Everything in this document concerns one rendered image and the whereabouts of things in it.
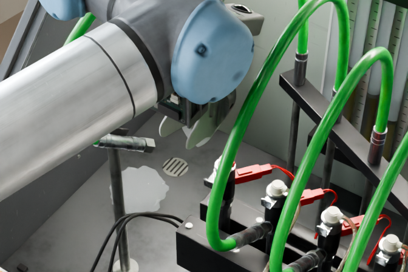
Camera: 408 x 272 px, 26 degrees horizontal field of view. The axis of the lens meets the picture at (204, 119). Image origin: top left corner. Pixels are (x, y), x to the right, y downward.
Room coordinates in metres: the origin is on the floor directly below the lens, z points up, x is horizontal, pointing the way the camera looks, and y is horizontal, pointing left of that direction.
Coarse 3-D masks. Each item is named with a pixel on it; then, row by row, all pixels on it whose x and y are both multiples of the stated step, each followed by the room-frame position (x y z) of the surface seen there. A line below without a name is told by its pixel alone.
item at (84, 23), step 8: (304, 0) 0.95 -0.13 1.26; (88, 16) 0.79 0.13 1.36; (80, 24) 0.78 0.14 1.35; (88, 24) 0.78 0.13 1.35; (304, 24) 0.95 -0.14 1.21; (72, 32) 0.78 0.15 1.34; (80, 32) 0.78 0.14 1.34; (304, 32) 0.95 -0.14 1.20; (72, 40) 0.77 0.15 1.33; (304, 40) 0.95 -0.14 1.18; (304, 48) 0.95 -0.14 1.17; (296, 56) 0.96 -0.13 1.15; (304, 56) 0.95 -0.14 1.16
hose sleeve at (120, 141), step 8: (104, 136) 0.79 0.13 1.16; (112, 136) 0.80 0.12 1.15; (120, 136) 0.81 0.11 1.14; (96, 144) 0.78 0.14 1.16; (104, 144) 0.78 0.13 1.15; (112, 144) 0.79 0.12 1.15; (120, 144) 0.79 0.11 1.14; (128, 144) 0.80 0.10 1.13; (136, 144) 0.81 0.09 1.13; (144, 144) 0.81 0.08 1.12
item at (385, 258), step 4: (380, 252) 0.65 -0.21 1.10; (376, 256) 0.64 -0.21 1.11; (380, 256) 0.64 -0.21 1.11; (384, 256) 0.65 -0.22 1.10; (388, 256) 0.65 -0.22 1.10; (376, 260) 0.64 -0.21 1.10; (380, 260) 0.64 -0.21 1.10; (384, 260) 0.63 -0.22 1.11; (388, 260) 0.64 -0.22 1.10; (380, 264) 0.64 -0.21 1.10; (384, 264) 0.63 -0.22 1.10
